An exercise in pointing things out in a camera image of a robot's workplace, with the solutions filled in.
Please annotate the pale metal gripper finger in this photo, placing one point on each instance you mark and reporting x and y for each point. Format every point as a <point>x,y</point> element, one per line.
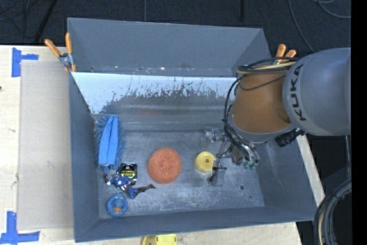
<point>212,136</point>
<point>218,176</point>

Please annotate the orange round sponge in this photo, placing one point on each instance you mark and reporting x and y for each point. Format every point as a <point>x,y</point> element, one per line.
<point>164,165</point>

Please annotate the black tape measure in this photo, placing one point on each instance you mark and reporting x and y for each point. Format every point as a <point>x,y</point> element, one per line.
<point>128,171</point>

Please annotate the blue toy action figure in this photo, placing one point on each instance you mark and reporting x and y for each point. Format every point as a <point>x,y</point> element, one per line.
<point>122,183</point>

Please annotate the grey metal bin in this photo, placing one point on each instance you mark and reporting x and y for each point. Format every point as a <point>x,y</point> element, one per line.
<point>172,46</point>

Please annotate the blue duster mitt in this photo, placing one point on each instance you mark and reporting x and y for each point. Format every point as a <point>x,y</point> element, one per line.
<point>110,140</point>

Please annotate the blue rubber duck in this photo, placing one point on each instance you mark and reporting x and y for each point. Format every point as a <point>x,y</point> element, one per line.
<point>117,205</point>

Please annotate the pale wood flat board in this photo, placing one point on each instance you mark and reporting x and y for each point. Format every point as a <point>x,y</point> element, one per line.
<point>43,137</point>

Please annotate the black cylinder on white bracket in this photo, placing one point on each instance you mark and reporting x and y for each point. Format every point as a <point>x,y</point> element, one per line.
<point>286,138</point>

